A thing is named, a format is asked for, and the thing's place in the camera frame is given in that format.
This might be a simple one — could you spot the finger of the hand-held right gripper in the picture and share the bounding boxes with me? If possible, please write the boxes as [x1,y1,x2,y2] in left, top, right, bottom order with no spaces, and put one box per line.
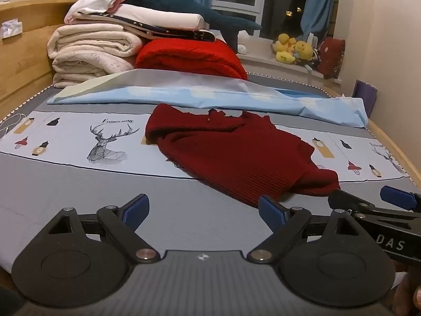
[380,186,421,212]
[328,188,385,218]

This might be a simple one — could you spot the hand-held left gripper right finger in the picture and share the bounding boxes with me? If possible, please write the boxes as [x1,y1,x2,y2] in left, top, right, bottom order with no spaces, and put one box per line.
[247,195,360,264]

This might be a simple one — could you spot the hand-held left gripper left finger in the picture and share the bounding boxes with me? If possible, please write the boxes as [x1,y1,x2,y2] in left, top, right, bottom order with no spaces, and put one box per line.
[44,194,162,264]

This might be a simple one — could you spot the dark red knit sweater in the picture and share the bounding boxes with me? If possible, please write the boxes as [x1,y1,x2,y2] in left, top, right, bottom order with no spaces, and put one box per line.
[145,103,341,209]

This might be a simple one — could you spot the person's right hand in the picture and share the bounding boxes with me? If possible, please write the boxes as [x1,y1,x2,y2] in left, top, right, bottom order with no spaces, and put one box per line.
[393,271,421,316]

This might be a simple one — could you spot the light blue bed cover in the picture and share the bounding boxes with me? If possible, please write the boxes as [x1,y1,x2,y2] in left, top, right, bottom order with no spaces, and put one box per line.
[47,68,369,129]

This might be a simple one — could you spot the white window sill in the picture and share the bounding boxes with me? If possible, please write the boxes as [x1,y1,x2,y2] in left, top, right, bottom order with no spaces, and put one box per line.
[210,28,343,83]

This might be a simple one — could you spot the yellow duck plush toy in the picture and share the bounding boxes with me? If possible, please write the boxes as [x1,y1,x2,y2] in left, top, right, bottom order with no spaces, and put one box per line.
[274,33,298,64]
[293,40,315,65]

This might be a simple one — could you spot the bright red folded blanket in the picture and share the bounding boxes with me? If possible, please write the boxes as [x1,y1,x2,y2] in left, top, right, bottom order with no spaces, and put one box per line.
[135,38,249,81]

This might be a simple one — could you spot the small white plush toy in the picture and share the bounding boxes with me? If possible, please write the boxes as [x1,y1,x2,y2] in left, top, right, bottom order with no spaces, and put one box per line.
[237,31,249,55]

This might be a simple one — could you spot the beige folded blanket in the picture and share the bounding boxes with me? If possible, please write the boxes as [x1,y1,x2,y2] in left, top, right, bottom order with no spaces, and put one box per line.
[47,23,148,89]

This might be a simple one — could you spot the white quilt with navy trim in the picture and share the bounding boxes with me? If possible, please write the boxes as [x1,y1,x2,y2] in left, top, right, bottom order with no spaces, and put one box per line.
[71,3,217,43]

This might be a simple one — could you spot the blue shark plush toy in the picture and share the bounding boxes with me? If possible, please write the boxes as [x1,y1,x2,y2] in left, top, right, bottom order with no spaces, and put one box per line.
[127,0,264,52]

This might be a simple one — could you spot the white and pink garment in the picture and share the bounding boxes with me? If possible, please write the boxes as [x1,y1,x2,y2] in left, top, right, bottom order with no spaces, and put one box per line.
[64,0,130,23]

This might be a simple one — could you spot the tissue packet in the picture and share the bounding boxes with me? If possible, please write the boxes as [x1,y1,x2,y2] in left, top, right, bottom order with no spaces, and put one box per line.
[0,20,23,40]

